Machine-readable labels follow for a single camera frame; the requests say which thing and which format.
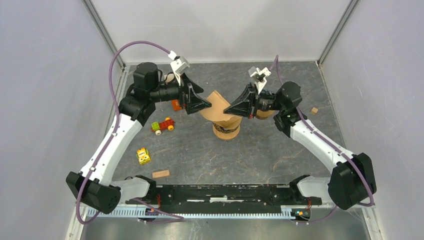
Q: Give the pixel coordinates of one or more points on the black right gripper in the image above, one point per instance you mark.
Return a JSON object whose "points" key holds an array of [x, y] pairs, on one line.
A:
{"points": [[246, 104]]}

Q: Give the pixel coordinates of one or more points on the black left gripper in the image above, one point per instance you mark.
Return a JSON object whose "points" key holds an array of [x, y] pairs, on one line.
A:
{"points": [[193, 103]]}

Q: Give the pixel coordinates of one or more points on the wooden dripper ring holder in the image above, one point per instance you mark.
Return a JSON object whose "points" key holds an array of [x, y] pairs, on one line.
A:
{"points": [[263, 115]]}

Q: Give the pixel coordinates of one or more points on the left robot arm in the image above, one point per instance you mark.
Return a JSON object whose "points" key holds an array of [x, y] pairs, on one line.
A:
{"points": [[93, 184]]}

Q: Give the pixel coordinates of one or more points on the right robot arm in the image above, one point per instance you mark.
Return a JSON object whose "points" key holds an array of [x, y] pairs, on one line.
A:
{"points": [[352, 180]]}

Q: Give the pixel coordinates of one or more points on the orange coffee filter box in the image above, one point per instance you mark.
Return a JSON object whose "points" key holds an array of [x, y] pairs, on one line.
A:
{"points": [[174, 96]]}

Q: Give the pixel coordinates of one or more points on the glass dripper with wooden collar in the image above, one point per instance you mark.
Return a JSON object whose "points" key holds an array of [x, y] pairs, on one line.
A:
{"points": [[226, 134]]}

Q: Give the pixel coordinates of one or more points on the red toy brick car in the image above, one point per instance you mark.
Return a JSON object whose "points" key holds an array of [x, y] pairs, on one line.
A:
{"points": [[159, 127]]}

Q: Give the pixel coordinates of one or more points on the small wooden cube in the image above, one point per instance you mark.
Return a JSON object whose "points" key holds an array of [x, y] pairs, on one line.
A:
{"points": [[314, 111]]}

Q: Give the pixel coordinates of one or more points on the yellow green toy block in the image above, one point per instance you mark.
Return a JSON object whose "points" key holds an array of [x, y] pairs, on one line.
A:
{"points": [[143, 156]]}

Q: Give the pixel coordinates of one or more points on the wooden rectangular block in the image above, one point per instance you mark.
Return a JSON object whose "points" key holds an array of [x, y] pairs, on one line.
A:
{"points": [[161, 174]]}

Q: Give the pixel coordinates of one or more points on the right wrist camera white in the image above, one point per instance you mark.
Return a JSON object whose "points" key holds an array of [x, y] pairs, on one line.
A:
{"points": [[260, 77]]}

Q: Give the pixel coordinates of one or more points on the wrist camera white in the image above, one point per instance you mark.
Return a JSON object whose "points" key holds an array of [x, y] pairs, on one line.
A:
{"points": [[260, 77], [178, 65]]}

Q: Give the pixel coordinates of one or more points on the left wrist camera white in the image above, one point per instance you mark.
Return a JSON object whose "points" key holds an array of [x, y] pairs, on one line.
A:
{"points": [[178, 65]]}

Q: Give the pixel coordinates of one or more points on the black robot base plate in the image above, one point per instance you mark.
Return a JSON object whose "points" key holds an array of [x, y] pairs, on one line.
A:
{"points": [[226, 198]]}

